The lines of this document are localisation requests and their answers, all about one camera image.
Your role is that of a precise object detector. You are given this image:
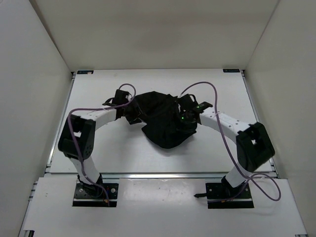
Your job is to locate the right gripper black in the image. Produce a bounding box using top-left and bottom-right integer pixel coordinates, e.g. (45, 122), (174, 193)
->
(169, 111), (193, 135)

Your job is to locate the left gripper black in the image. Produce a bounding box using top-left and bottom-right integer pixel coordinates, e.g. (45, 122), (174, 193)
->
(123, 98), (148, 125)

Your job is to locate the black pleated skirt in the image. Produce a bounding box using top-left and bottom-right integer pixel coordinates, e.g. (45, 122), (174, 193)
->
(134, 91), (197, 149)

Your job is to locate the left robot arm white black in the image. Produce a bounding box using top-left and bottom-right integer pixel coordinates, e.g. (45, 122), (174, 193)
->
(58, 100), (139, 197)

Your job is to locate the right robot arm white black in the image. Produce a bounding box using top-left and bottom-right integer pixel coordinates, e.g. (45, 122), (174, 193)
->
(178, 94), (275, 198)

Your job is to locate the left blue table label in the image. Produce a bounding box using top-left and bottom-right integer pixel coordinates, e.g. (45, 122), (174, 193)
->
(77, 70), (94, 75)

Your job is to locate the blue table label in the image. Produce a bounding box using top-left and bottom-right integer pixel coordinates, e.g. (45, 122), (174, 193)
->
(223, 69), (240, 73)
(77, 70), (94, 75)

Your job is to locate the right blue table label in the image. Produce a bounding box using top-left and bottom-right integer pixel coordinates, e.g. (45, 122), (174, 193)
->
(223, 69), (240, 73)

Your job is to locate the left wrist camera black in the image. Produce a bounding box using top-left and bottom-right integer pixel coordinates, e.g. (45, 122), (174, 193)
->
(112, 89), (130, 105)

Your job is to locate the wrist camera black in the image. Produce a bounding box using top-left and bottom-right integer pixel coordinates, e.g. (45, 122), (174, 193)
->
(178, 94), (198, 110)
(112, 89), (130, 105)

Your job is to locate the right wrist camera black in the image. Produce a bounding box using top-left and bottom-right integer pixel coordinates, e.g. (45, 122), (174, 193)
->
(178, 94), (198, 110)

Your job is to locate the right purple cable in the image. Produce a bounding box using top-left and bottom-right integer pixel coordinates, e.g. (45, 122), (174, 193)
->
(179, 81), (282, 204)

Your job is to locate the purple cable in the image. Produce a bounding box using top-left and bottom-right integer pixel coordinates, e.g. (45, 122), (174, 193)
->
(179, 81), (282, 204)
(66, 83), (138, 205)

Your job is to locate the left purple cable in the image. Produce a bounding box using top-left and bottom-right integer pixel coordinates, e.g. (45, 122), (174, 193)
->
(66, 83), (138, 205)

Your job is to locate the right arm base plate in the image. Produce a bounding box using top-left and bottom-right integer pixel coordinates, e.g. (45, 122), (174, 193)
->
(194, 183), (254, 209)

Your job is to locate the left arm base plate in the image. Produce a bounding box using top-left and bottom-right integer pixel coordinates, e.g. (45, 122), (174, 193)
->
(72, 181), (119, 208)

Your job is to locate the aluminium rail front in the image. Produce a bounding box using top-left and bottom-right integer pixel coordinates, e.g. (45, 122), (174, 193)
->
(44, 171), (279, 180)

